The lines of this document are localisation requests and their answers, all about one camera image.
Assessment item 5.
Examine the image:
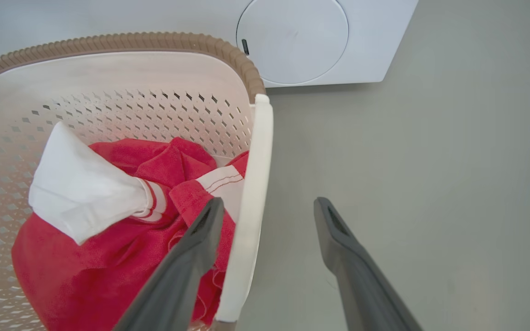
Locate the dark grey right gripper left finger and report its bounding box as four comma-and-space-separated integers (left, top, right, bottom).
113, 197, 225, 331

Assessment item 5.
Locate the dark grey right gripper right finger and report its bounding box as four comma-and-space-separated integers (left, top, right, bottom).
313, 197, 424, 331

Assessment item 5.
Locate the white perforated laundry basket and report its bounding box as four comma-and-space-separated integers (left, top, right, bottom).
0, 32, 274, 331

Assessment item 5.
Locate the round white washing machine door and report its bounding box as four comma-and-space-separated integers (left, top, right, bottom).
236, 0, 350, 86

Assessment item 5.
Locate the white washing machine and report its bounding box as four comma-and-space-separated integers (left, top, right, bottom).
236, 0, 420, 88

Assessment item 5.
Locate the red and white garment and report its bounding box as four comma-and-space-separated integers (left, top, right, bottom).
11, 121, 250, 331

